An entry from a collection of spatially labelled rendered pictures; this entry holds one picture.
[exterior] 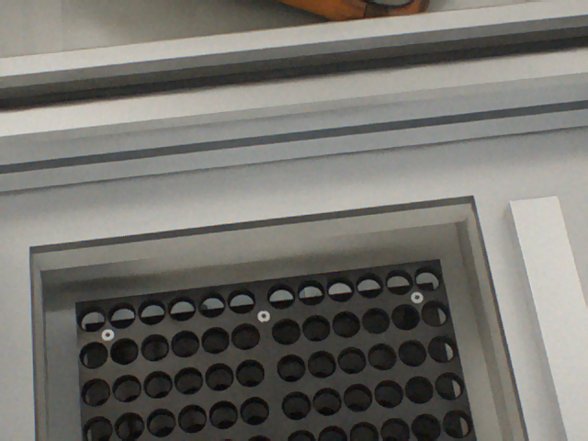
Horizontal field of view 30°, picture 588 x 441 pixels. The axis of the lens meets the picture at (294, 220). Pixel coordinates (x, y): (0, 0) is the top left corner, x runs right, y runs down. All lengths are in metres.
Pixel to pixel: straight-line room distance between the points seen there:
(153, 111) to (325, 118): 0.07
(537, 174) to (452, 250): 0.11
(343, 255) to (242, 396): 0.13
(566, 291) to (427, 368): 0.08
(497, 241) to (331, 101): 0.10
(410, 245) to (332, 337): 0.11
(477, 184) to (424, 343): 0.08
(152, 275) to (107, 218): 0.11
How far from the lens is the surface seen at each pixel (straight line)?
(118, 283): 0.61
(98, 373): 0.52
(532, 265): 0.48
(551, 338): 0.47
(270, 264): 0.60
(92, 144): 0.48
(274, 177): 0.50
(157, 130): 0.47
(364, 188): 0.50
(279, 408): 0.51
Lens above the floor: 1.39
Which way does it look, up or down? 64 degrees down
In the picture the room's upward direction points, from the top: 1 degrees clockwise
